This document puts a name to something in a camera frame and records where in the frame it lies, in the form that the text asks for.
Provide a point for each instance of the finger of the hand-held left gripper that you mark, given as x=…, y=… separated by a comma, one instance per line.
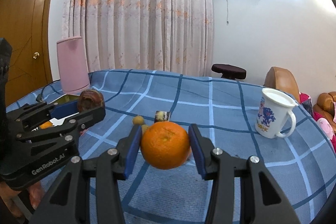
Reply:
x=63, y=108
x=86, y=115

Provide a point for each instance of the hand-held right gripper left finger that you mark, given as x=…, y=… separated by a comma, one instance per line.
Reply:
x=132, y=153

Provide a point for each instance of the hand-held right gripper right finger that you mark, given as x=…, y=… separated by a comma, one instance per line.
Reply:
x=198, y=153

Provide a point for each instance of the white tray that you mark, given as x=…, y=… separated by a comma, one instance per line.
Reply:
x=64, y=100

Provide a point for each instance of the brown glazed doughnut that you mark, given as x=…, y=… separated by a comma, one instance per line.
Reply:
x=90, y=99

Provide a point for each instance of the orange piece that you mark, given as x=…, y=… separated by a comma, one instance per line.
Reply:
x=46, y=125

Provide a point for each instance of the small yellow longan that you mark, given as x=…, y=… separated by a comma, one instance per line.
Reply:
x=145, y=128
x=137, y=119

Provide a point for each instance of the blue plaid tablecloth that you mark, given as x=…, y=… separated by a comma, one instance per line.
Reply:
x=231, y=129

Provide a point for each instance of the pink cylindrical container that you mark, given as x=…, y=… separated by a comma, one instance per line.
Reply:
x=72, y=64

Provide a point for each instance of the small dark block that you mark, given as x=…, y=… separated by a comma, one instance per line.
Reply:
x=162, y=116

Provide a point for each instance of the brass door knob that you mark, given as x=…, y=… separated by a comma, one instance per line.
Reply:
x=36, y=55

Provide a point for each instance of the wooden door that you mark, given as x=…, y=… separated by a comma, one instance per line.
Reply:
x=23, y=37

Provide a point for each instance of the white printed mug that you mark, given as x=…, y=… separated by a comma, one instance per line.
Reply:
x=271, y=115

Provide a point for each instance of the dark round stool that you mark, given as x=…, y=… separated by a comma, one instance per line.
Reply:
x=229, y=71

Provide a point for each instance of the brown leather chair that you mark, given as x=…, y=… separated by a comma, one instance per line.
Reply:
x=282, y=82

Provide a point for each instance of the pink floral curtain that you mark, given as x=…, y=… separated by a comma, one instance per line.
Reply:
x=141, y=11

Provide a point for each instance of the pink printed cloth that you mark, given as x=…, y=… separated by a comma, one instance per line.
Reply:
x=319, y=119

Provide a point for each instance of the brown leather sofa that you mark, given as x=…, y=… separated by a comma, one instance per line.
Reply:
x=325, y=104

